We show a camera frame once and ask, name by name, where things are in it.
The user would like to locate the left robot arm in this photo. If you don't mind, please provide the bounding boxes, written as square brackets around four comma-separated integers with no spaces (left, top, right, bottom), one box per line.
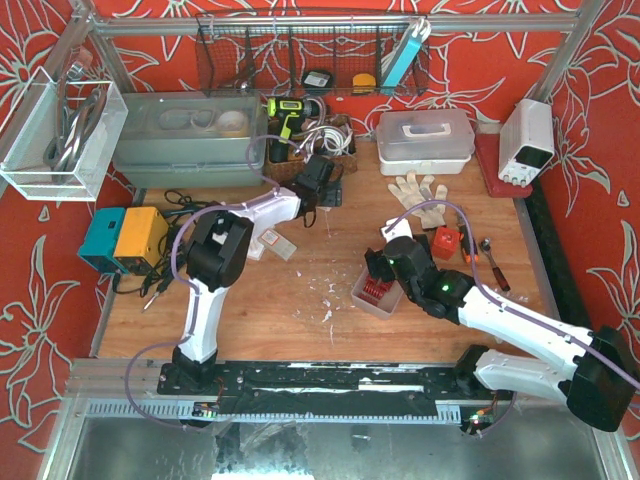
[157,155,335,395]

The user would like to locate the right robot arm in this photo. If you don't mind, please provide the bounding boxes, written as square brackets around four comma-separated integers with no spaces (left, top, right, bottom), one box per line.
[364,236,639,432]

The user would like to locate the red springs in bin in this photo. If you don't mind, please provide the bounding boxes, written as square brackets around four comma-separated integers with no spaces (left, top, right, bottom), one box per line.
[359,276,393,305]

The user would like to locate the translucent plastic parts bin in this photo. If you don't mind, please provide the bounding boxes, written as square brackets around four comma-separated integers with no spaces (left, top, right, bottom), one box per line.
[351,268,404,320]

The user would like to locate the woven wicker basket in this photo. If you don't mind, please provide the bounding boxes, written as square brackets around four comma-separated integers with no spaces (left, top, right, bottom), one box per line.
[267,115,359,183]

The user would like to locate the orange cube block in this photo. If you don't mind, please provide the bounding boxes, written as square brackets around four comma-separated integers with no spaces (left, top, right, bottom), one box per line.
[431,226,460,260]

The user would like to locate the white work glove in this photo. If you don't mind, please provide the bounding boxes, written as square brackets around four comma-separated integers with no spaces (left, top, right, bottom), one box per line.
[387,171,448,230]

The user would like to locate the yellow tape measure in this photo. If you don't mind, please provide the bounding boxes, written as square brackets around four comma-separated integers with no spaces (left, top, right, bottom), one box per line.
[352,73,377,95]

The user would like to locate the white lidded toolbox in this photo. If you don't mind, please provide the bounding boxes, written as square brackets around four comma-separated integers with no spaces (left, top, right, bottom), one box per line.
[376,109,475,176]

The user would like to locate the grey plastic storage box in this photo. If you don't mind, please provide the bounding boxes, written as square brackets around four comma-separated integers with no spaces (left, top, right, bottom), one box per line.
[112,92,268,189]

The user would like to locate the red mat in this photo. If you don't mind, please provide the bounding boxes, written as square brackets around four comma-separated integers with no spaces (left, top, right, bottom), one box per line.
[475,133,533,199]

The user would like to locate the yellow box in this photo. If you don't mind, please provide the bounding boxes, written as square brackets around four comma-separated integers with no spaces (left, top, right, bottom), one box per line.
[114,206,169,276]

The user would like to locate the blue tool case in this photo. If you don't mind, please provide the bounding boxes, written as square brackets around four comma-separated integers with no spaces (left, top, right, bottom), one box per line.
[380,17,432,94]

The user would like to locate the white power supply unit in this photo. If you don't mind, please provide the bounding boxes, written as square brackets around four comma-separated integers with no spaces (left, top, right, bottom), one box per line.
[498,99,555,188]

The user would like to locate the teal box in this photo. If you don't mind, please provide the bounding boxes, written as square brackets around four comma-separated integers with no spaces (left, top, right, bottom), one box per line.
[77,207,127,274]

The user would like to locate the clear acrylic hanging box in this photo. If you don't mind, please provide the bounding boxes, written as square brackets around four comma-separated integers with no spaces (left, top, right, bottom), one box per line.
[1,68,128,202]

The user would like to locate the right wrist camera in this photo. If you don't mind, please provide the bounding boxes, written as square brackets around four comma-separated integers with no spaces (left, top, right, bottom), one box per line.
[380,218,412,242]

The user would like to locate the white coiled cable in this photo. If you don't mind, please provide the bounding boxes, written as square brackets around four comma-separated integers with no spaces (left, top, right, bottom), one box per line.
[299,124,354,159]

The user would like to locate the green cordless drill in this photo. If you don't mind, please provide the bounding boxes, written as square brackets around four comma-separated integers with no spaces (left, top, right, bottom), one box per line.
[266,96,325,163]

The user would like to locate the metal bracket on glove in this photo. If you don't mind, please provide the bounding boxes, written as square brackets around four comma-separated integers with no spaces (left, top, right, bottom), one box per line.
[419,188,436,211]

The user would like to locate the orange handled pliers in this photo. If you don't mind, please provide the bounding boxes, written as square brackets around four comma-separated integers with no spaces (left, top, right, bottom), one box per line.
[456,212,479,264]

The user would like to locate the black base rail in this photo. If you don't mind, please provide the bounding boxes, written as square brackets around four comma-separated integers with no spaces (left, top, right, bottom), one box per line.
[157,361,512,418]

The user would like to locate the black cable bundle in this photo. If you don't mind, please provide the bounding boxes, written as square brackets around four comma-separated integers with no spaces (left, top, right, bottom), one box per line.
[112,189,221,301]

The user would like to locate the black wire wall basket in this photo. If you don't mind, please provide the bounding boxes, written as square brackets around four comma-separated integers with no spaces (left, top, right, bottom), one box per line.
[195,8,429,96]

